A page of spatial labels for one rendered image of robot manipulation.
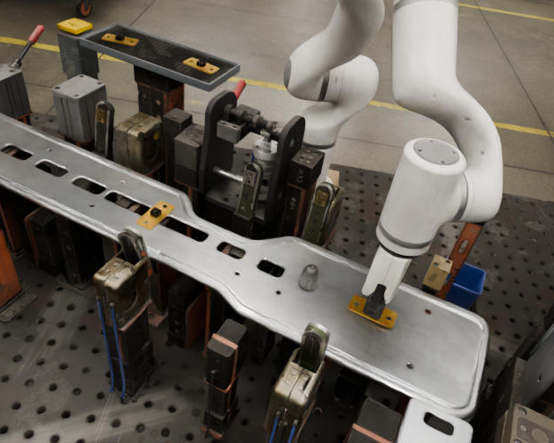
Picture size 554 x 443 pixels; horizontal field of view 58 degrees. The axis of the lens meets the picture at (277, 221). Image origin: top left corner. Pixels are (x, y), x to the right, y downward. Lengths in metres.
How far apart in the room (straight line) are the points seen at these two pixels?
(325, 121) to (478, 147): 0.62
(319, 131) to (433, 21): 0.62
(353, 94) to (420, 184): 0.62
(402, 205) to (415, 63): 0.19
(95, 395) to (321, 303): 0.52
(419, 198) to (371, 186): 1.03
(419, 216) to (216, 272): 0.40
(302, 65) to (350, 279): 0.52
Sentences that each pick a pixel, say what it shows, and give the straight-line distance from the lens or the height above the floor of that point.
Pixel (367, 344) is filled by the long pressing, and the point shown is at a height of 1.00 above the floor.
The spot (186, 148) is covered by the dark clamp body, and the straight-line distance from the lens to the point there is 1.11.
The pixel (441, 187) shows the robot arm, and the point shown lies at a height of 1.32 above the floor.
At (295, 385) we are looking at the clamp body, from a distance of 0.75.
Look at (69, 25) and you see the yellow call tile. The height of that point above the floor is 1.16.
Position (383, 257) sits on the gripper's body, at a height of 1.18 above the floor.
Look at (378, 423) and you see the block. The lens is 0.83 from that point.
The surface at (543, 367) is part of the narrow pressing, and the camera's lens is 0.89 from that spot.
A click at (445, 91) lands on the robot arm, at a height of 1.40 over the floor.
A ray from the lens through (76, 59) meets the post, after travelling 1.45.
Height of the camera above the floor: 1.69
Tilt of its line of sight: 41 degrees down
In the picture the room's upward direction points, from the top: 9 degrees clockwise
